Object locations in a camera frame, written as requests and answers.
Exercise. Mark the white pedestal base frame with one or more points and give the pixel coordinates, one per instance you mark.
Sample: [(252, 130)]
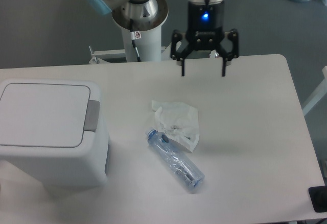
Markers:
[(119, 56)]

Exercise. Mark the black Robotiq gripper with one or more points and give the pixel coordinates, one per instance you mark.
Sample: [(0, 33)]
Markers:
[(204, 27)]

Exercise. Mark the clear blue plastic bottle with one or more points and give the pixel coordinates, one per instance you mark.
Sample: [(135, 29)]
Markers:
[(179, 164)]

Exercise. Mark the white push-lid trash can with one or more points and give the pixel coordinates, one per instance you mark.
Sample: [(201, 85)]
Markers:
[(54, 130)]

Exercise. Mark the crumpled white paper wrapper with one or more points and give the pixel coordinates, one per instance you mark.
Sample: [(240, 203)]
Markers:
[(179, 121)]

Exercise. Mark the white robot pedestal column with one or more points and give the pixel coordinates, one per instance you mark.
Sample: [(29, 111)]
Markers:
[(148, 44)]

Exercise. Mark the black device at table edge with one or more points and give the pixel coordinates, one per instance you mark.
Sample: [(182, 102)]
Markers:
[(318, 198)]

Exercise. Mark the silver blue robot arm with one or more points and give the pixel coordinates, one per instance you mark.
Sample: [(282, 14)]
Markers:
[(141, 22)]

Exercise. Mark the white frame bar right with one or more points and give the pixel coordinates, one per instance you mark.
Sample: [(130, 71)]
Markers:
[(317, 94)]

